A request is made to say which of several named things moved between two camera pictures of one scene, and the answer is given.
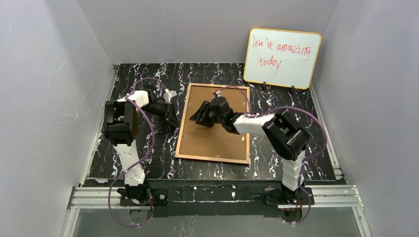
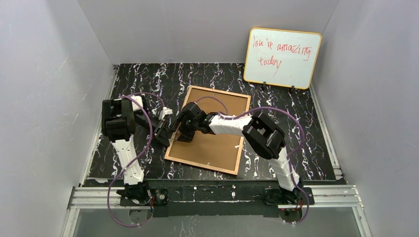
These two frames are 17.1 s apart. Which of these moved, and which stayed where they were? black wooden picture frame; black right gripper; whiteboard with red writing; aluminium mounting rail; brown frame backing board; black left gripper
Moved: brown frame backing board; black wooden picture frame; black left gripper; black right gripper
Stayed: whiteboard with red writing; aluminium mounting rail
